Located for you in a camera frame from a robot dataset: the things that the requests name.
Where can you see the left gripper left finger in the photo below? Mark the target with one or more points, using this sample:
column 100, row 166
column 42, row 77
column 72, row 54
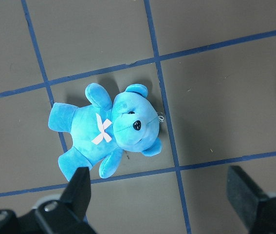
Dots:
column 58, row 216

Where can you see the blue teddy bear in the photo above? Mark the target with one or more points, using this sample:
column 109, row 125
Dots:
column 106, row 128

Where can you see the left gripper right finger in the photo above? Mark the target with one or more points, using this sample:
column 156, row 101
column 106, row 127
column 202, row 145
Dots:
column 255, row 208

